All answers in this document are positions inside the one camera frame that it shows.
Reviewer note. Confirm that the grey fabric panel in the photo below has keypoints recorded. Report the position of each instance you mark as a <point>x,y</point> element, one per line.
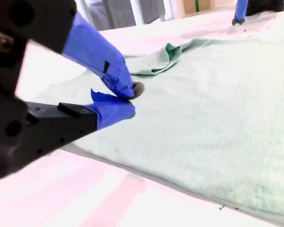
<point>113,11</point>

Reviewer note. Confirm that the brown cardboard box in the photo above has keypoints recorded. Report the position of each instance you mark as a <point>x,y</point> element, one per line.
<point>203,6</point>

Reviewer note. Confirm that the pale green T-shirt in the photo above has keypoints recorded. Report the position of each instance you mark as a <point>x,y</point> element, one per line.
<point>203,118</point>

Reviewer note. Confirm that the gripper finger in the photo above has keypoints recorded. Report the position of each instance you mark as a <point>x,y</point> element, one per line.
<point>73,123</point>
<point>241,10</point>
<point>92,47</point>

